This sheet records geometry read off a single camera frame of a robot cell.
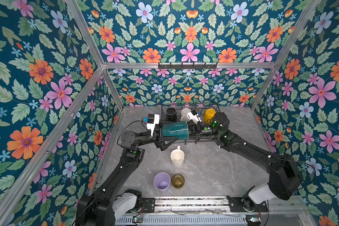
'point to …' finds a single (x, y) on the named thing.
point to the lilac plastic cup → (162, 181)
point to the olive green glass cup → (178, 181)
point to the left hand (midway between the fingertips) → (176, 131)
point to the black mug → (171, 114)
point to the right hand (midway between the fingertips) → (181, 134)
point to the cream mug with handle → (177, 156)
